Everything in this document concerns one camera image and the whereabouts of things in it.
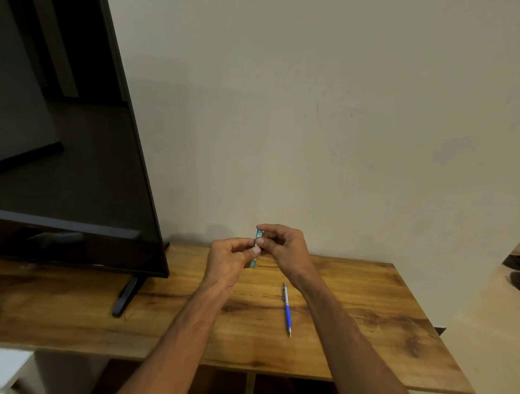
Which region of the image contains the person's right forearm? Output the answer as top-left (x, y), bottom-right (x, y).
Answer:
top-left (290, 264), bottom-right (409, 394)

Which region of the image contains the black television stand foot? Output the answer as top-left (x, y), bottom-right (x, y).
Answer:
top-left (112, 275), bottom-right (148, 318)

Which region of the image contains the wooden table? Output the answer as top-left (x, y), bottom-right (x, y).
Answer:
top-left (0, 242), bottom-right (476, 394)

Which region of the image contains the black flat screen television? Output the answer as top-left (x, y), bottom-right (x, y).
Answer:
top-left (0, 0), bottom-right (170, 279)

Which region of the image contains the small teal lead refill case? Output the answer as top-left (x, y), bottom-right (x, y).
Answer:
top-left (250, 229), bottom-right (264, 269)

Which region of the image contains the dark object at wall edge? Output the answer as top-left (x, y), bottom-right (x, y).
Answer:
top-left (502, 243), bottom-right (520, 291)

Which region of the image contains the person's right hand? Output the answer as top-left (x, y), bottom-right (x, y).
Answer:
top-left (256, 224), bottom-right (317, 291)

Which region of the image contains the blue mechanical pencil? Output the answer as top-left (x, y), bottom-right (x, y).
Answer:
top-left (282, 283), bottom-right (293, 338)

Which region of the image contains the white furniture piece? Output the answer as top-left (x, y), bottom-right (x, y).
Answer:
top-left (0, 348), bottom-right (36, 394)

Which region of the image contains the person's left hand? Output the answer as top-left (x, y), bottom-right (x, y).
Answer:
top-left (202, 237), bottom-right (261, 289)

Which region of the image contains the person's left forearm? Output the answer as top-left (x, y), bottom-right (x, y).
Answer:
top-left (118, 273), bottom-right (236, 394)

